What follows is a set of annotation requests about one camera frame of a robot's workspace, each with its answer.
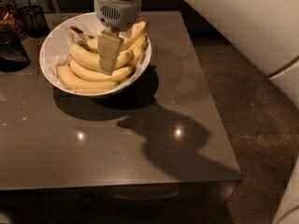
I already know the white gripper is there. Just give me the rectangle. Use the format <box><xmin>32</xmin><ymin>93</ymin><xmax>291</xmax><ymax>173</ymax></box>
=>
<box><xmin>93</xmin><ymin>0</ymin><xmax>142</xmax><ymax>76</ymax></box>

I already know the top yellow banana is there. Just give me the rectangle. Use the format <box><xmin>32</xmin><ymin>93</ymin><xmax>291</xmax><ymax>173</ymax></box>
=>
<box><xmin>71</xmin><ymin>21</ymin><xmax>147</xmax><ymax>52</ymax></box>

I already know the yellow banana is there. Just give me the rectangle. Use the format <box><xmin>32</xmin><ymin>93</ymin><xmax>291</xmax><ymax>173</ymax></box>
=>
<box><xmin>65</xmin><ymin>28</ymin><xmax>133</xmax><ymax>76</ymax></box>
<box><xmin>69</xmin><ymin>60</ymin><xmax>134</xmax><ymax>82</ymax></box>
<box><xmin>57</xmin><ymin>65</ymin><xmax>118</xmax><ymax>91</ymax></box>
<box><xmin>71</xmin><ymin>21</ymin><xmax>147</xmax><ymax>52</ymax></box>

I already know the black pot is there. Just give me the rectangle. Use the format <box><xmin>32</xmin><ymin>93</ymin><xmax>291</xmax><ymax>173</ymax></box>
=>
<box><xmin>0</xmin><ymin>31</ymin><xmax>30</xmax><ymax>72</ymax></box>

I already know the bottom yellow banana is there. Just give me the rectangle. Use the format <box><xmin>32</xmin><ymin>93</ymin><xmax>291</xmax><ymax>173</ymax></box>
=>
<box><xmin>57</xmin><ymin>65</ymin><xmax>118</xmax><ymax>91</ymax></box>

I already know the rear partly hidden banana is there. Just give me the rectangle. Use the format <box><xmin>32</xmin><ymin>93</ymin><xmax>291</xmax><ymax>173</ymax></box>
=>
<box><xmin>128</xmin><ymin>35</ymin><xmax>148</xmax><ymax>66</ymax></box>

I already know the black mesh pen cup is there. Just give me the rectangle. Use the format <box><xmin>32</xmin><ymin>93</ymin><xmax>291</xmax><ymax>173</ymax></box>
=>
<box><xmin>20</xmin><ymin>0</ymin><xmax>50</xmax><ymax>38</ymax></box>

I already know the white bowl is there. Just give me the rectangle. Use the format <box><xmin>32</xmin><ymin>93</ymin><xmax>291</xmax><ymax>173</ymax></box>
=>
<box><xmin>39</xmin><ymin>12</ymin><xmax>151</xmax><ymax>97</ymax></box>

